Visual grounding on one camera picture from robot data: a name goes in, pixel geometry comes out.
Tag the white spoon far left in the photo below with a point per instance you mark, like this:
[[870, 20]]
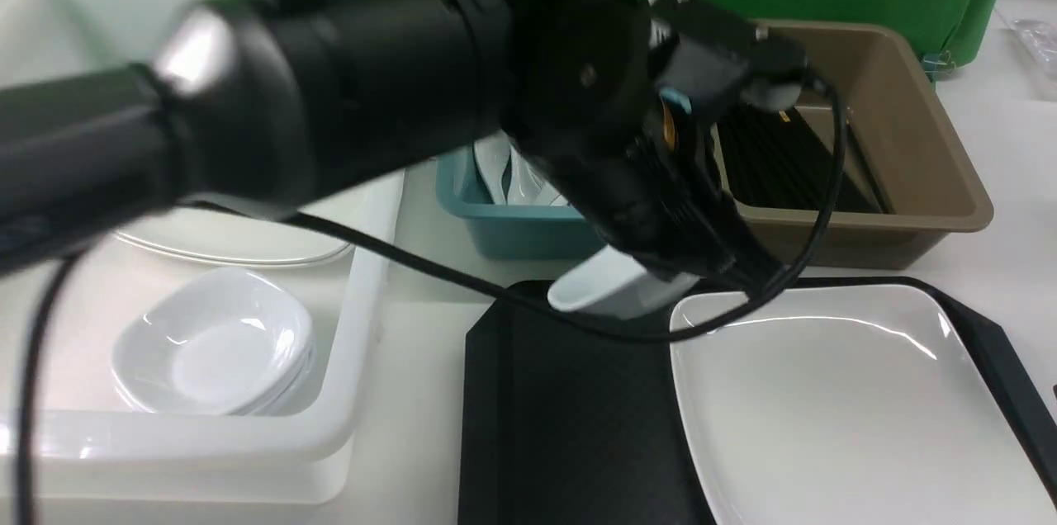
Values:
[[492, 156]]

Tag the teal plastic bin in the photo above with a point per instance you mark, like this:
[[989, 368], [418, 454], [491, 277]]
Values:
[[511, 233]]

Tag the black serving tray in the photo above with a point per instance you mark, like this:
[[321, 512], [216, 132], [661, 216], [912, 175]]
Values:
[[559, 427]]

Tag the white bowl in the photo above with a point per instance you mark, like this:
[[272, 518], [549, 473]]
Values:
[[297, 385], [230, 342], [612, 284]]

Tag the brown plastic bin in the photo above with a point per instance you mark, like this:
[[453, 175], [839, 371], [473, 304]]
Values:
[[908, 140]]

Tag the top white square plate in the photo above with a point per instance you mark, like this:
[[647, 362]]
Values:
[[223, 239]]

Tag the large white plastic tub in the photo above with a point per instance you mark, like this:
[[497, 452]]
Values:
[[91, 444]]

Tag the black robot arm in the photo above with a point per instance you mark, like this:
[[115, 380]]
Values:
[[266, 106]]

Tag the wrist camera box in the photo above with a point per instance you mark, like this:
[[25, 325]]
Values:
[[708, 60]]

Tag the black chopsticks pile in bin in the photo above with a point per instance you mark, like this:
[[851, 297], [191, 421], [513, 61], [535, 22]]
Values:
[[776, 160]]

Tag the large white rice plate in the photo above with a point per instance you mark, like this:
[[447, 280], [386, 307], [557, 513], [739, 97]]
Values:
[[866, 404]]

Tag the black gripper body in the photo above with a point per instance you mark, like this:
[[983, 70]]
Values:
[[656, 198]]

